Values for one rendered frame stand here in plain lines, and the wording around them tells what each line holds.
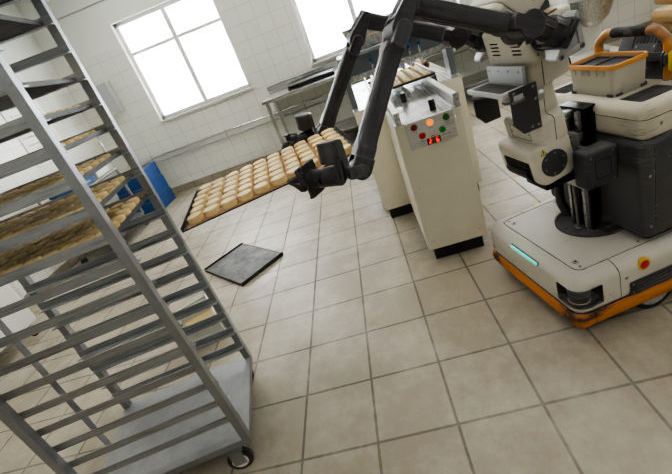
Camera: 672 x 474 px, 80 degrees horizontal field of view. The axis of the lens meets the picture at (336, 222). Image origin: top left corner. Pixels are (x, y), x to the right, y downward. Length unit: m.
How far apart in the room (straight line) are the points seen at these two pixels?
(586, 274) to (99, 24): 6.08
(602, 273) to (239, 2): 5.16
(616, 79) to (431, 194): 0.95
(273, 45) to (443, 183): 4.06
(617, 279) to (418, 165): 1.00
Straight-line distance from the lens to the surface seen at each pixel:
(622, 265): 1.82
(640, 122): 1.68
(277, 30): 5.83
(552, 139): 1.66
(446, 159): 2.18
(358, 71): 2.80
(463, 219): 2.33
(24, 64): 1.76
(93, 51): 6.61
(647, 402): 1.74
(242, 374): 2.01
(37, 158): 1.33
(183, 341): 1.46
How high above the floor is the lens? 1.35
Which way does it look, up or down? 24 degrees down
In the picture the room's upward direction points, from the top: 21 degrees counter-clockwise
